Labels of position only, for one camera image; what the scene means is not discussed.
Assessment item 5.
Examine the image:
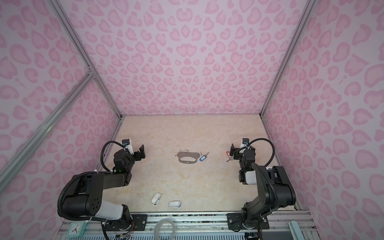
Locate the key with blue tag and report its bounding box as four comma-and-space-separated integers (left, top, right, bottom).
199, 152, 209, 162

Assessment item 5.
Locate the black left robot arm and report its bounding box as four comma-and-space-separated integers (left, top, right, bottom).
57, 146, 148, 233

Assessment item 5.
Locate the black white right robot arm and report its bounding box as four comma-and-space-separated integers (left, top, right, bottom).
227, 145, 297, 232

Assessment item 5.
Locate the white clip device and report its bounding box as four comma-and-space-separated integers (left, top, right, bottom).
151, 193, 162, 206

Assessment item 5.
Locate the white rounded plastic piece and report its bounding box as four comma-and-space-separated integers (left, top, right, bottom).
169, 201, 181, 208

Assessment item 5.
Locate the small mint green clock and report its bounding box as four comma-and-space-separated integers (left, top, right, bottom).
66, 221, 87, 239

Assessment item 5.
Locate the mint green box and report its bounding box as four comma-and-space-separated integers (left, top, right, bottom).
288, 221, 305, 240

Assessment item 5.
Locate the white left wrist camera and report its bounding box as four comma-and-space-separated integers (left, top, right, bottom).
122, 139, 134, 155

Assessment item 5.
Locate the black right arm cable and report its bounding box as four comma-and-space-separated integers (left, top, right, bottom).
245, 137, 276, 168

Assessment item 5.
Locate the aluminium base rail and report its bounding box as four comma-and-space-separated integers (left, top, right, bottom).
53, 209, 321, 240

